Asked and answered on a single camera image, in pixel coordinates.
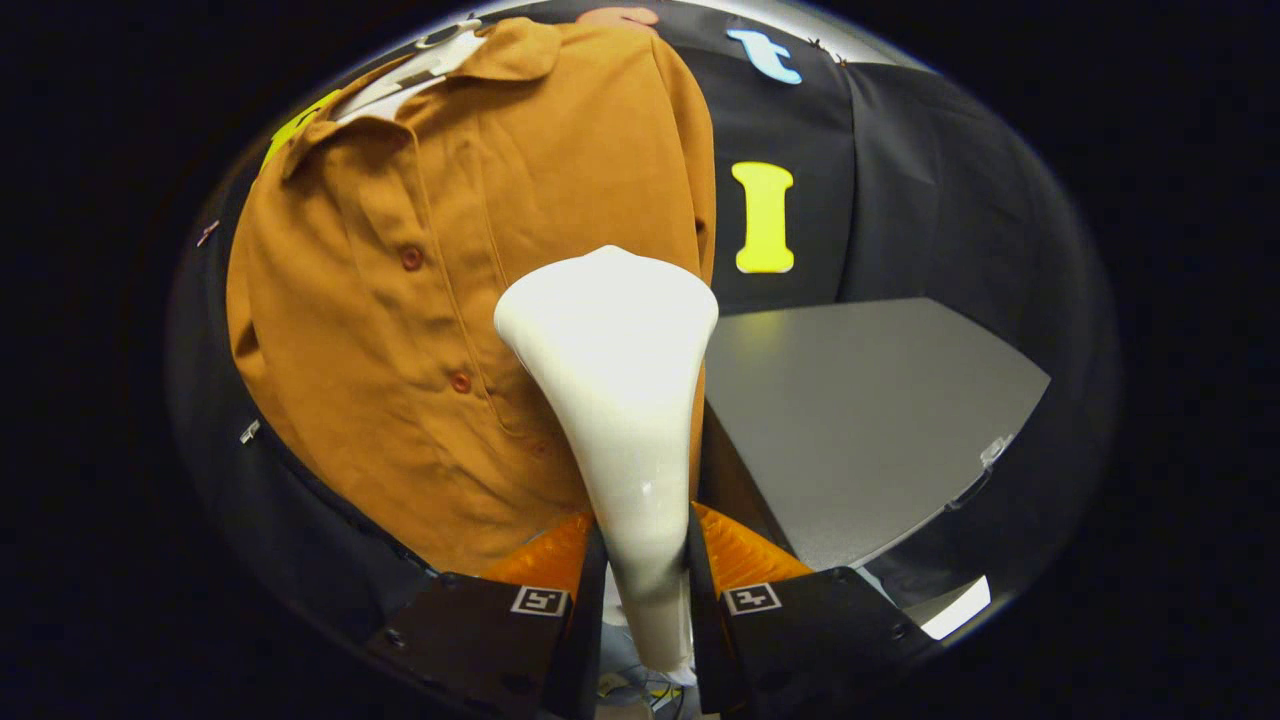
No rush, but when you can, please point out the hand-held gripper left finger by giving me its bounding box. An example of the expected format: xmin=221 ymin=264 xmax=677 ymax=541
xmin=365 ymin=512 xmax=609 ymax=719

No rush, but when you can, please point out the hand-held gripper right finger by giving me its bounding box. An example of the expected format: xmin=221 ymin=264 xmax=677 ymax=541
xmin=688 ymin=503 xmax=941 ymax=719

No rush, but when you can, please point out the white garment steamer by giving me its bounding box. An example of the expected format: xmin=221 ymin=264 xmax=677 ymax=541
xmin=493 ymin=245 xmax=721 ymax=673

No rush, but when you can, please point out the orange button-up shirt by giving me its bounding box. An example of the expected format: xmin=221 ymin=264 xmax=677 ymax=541
xmin=226 ymin=17 xmax=718 ymax=578

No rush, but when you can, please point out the white mannequin torso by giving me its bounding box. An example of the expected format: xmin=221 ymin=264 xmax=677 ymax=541
xmin=335 ymin=25 xmax=488 ymax=123

